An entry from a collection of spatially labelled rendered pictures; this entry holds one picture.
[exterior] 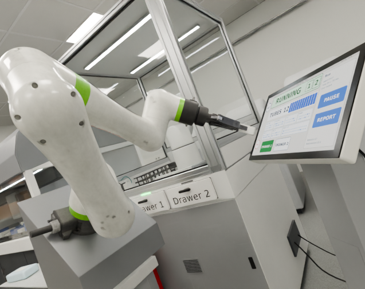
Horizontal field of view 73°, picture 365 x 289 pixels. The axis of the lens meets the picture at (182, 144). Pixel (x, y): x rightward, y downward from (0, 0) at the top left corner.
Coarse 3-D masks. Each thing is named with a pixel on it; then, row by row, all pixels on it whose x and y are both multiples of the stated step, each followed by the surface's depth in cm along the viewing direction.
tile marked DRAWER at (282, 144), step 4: (276, 140) 90; (280, 140) 87; (284, 140) 84; (288, 140) 82; (276, 144) 89; (280, 144) 86; (284, 144) 83; (288, 144) 81; (276, 148) 88; (280, 148) 85; (284, 148) 83
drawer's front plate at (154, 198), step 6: (162, 192) 140; (138, 198) 151; (144, 198) 149; (150, 198) 146; (156, 198) 144; (162, 198) 141; (138, 204) 152; (144, 204) 149; (150, 204) 147; (156, 204) 144; (162, 204) 142; (168, 204) 141; (144, 210) 150; (150, 210) 148; (156, 210) 145; (162, 210) 143
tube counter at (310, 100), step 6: (306, 96) 81; (312, 96) 77; (294, 102) 87; (300, 102) 83; (306, 102) 79; (312, 102) 76; (288, 108) 90; (294, 108) 86; (300, 108) 81; (282, 114) 92
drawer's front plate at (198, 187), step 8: (192, 184) 129; (200, 184) 126; (208, 184) 124; (168, 192) 138; (176, 192) 135; (184, 192) 132; (192, 192) 130; (200, 192) 127; (176, 200) 136; (184, 200) 133; (200, 200) 128; (208, 200) 126
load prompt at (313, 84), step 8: (312, 80) 80; (320, 80) 76; (296, 88) 89; (304, 88) 83; (312, 88) 79; (280, 96) 100; (288, 96) 93; (296, 96) 87; (272, 104) 104; (280, 104) 97
